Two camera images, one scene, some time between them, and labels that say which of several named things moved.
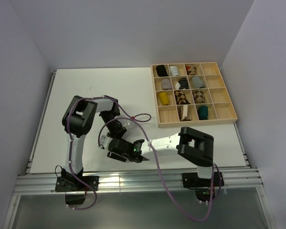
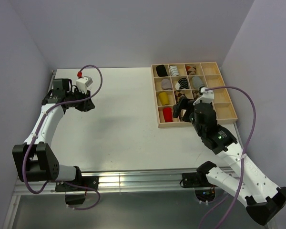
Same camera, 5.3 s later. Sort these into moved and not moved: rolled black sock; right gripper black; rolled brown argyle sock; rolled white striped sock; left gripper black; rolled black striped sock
Moved: left gripper black; right gripper black
Not moved: rolled brown argyle sock; rolled white striped sock; rolled black sock; rolled black striped sock
